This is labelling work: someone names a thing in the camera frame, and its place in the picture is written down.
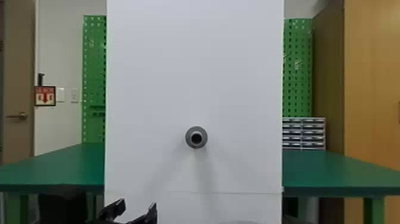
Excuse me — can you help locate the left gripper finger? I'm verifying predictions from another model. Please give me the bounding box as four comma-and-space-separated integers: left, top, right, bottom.
98, 198, 127, 223
126, 202, 158, 224

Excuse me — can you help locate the grey peg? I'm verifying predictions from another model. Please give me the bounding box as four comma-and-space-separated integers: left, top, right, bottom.
185, 125, 208, 150

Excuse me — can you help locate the white panel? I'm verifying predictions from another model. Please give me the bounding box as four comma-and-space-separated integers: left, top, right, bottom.
104, 0, 285, 224

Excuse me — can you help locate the white drawer cabinet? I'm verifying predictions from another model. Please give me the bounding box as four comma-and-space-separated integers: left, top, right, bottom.
282, 117, 327, 151

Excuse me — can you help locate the brown door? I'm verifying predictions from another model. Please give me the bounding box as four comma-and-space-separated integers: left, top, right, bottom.
0, 0, 36, 166

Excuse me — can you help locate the brown wooden cupboard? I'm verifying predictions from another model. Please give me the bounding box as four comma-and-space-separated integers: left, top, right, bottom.
312, 0, 400, 224

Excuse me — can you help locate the red wall sign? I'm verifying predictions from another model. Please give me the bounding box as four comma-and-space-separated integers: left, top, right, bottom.
34, 85, 57, 107

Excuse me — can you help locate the metal door handle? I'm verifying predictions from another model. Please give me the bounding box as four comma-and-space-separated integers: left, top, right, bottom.
5, 112, 29, 122

